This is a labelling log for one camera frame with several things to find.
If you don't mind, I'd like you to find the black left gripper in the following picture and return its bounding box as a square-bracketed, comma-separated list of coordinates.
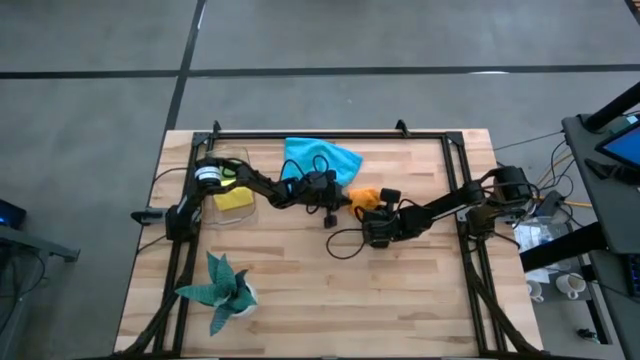
[288, 170, 354, 230]

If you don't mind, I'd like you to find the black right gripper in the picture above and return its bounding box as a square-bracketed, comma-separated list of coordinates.
[355, 188, 409, 249]

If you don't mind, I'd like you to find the orange microfiber towel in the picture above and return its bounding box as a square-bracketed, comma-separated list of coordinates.
[347, 187, 384, 220]

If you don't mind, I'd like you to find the blue microfiber towel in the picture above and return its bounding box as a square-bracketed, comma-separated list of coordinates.
[281, 137, 365, 189]

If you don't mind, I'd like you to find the yellow microfiber towel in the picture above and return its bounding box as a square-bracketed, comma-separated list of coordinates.
[213, 179, 255, 212]

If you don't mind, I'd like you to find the clear plastic basket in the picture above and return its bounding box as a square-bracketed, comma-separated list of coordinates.
[202, 144, 260, 227]

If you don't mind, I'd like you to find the potted snake plant white pot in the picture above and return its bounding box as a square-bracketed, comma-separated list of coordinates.
[174, 251, 260, 337]

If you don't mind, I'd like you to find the white mug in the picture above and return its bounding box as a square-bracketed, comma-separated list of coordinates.
[554, 272, 588, 300]
[524, 278, 546, 304]

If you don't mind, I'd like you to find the black power adapter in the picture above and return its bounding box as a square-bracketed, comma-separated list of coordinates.
[538, 188, 567, 217]

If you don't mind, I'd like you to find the black operator desk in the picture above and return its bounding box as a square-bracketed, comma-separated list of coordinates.
[519, 82, 640, 360]

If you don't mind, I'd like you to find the blue-lit computer monitor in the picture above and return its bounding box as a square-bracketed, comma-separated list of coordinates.
[594, 113, 640, 171]

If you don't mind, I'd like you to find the black monitor pole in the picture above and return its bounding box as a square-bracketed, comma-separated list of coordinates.
[582, 82, 640, 131]

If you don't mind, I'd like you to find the grey metal table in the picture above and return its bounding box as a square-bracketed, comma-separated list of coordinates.
[0, 223, 81, 360]

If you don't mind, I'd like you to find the black device blue light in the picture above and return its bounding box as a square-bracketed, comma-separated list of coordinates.
[0, 197, 28, 231]

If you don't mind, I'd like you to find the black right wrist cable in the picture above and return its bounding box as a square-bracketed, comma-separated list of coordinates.
[326, 227, 369, 260]

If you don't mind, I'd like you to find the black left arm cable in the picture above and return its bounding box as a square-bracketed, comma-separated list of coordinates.
[279, 153, 331, 182]

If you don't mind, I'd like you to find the black clamp bracket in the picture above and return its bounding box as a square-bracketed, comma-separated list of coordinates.
[130, 208, 169, 226]

